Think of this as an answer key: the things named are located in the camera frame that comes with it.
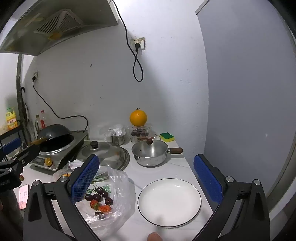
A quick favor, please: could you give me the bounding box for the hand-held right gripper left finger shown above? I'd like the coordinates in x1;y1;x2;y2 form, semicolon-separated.
22;154;102;241

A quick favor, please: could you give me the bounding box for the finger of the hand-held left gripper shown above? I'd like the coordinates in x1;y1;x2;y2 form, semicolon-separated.
0;137;22;160
0;145;41;173

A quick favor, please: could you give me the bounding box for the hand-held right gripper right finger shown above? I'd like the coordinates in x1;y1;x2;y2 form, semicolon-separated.
192;153;271;241

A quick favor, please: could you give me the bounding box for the clear green printed plastic bag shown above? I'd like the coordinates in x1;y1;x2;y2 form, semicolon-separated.
51;162;136;232

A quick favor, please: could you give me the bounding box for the white plate black rim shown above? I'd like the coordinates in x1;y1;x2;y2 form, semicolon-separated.
137;178;202;227

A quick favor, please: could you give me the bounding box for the black metal rack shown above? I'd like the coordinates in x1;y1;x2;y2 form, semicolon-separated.
0;126;23;149

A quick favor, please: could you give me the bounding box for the smartphone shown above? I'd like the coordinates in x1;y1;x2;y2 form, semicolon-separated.
18;184;30;211

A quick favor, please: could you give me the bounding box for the yellow detergent bottle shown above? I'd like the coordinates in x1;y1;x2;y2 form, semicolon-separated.
6;107;18;130

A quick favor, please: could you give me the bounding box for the large glass lid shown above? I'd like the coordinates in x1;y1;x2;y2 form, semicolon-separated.
76;140;130;171

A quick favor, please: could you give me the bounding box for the steel induction cooker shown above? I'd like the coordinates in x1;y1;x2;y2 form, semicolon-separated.
29;132;89;172

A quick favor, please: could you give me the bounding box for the black umbrella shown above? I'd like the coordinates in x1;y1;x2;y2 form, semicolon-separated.
20;86;31;139

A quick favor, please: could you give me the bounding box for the steel cup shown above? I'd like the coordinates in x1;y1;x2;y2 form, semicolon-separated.
112;134;126;146

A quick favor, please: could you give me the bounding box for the crumpled clear plastic wrap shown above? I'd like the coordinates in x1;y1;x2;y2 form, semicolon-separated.
99;124;127;143

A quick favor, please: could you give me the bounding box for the yellow green sponge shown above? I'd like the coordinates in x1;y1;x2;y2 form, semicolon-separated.
160;132;175;143

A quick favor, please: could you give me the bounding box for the steel pot lid wooden knob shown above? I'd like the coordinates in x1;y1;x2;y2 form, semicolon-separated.
134;137;167;158

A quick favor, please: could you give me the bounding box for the pile of boxed cherries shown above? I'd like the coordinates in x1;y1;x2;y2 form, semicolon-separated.
132;128;149;137

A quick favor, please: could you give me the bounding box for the orange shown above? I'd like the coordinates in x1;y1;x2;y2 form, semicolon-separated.
129;108;148;127

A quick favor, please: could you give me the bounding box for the grey range hood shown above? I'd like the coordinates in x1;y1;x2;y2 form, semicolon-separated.
0;0;119;56

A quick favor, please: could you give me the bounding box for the black wok wooden handle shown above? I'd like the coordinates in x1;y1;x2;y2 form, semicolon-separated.
29;124;72;146

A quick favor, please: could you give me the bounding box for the black cooker power cable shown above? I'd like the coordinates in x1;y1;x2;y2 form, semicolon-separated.
32;77;89;135

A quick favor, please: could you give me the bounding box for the steel saucepan wooden handle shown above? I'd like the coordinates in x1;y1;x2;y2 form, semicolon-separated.
131;140;184;168

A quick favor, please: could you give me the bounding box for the black range hood cable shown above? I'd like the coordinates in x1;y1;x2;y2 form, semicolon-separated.
109;0;144;82

